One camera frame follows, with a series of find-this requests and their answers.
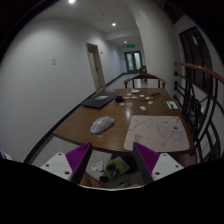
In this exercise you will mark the beige patterned mouse pad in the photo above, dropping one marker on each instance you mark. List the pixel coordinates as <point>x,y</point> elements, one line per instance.
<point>159,133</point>

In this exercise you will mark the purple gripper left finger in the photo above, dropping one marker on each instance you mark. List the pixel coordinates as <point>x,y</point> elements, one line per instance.
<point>70,166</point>

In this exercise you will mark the glass double door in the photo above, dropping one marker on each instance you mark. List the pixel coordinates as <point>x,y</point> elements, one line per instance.
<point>133,61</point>

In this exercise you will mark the small white object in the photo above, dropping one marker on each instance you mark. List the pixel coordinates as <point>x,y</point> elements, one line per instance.
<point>143,108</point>

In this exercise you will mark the wooden chair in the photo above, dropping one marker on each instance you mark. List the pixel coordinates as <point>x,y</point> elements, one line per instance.
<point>143,80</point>

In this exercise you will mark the small black box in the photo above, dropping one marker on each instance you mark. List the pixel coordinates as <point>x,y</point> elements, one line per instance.
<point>119,99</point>

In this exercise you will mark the white computer mouse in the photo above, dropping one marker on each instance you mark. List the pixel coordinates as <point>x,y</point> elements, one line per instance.
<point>101,124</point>

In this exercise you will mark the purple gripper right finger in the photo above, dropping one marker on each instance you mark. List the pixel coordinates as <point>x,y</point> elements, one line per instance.
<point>152,165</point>

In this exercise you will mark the black metal stair railing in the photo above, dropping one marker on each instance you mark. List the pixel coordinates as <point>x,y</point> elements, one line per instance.
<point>197,97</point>

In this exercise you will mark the green exit sign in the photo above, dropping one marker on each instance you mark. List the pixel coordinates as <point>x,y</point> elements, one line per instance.
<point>131,46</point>

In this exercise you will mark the wooden door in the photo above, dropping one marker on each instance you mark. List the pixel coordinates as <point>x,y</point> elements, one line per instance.
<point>95,65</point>

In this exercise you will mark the black laptop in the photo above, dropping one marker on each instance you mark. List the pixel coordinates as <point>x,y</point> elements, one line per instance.
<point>100,100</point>

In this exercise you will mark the yellow-green bag under table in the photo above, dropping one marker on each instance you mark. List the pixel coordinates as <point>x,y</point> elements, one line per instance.
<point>115,168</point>

